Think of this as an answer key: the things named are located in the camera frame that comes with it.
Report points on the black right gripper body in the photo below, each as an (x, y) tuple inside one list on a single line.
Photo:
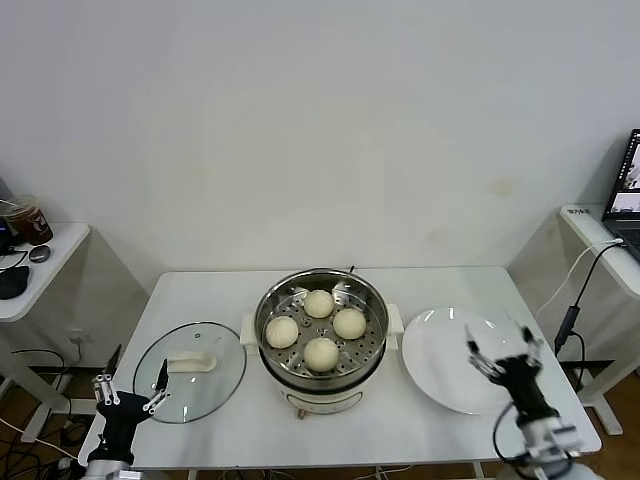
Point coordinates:
[(525, 385)]

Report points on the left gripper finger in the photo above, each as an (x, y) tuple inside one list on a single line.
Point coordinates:
[(159, 395), (106, 387)]

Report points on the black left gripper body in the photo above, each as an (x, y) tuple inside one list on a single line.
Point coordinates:
[(122, 410)]

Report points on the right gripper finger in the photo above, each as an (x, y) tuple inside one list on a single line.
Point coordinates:
[(536, 355), (485, 366)]

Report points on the cream steamed baozi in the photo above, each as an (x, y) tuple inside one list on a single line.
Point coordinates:
[(349, 323), (319, 303), (321, 354), (282, 332)]

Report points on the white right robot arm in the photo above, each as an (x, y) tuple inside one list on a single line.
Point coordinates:
[(547, 435)]

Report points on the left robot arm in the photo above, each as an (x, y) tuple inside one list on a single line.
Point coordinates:
[(107, 470)]

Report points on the stainless steel steamer basket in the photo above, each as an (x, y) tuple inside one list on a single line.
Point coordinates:
[(272, 305)]

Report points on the white round plate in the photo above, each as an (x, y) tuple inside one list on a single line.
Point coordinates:
[(440, 360)]

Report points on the glass pot lid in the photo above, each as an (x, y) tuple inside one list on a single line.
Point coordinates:
[(210, 390)]

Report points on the white side desk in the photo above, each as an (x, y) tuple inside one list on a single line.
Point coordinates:
[(60, 250), (585, 235)]

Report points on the cream electric cooker base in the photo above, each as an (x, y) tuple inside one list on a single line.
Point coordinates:
[(320, 397)]

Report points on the plastic iced coffee cup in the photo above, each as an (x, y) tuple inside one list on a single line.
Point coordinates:
[(35, 225)]

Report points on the white wall socket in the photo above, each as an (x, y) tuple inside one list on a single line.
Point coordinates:
[(75, 334)]

